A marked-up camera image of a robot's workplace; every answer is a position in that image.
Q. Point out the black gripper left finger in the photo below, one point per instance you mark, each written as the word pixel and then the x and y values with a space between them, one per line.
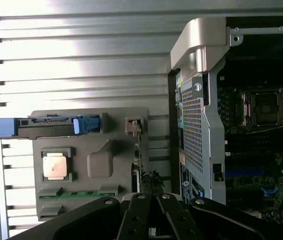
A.
pixel 86 217

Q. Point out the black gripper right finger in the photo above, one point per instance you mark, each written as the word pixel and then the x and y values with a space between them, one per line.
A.
pixel 206 215

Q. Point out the green RAM stick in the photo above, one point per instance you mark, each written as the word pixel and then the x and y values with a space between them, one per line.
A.
pixel 81 194

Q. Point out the grey parts rack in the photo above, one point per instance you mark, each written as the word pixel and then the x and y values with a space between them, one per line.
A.
pixel 99 162

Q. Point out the silver CPU chip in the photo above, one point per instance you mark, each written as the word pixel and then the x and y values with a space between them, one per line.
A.
pixel 55 167

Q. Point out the graphics card with dark heatsink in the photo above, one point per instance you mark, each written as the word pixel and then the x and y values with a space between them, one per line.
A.
pixel 152 178

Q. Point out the dark green motherboard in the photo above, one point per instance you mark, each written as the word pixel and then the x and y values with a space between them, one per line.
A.
pixel 256 150

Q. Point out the open grey PC case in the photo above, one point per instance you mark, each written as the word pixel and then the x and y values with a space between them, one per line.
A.
pixel 199 130

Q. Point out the disk drive with blue caddy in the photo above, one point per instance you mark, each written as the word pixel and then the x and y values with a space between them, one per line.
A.
pixel 4 127

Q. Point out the CPU socket with metal frame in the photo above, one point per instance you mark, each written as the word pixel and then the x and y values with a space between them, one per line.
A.
pixel 265 107

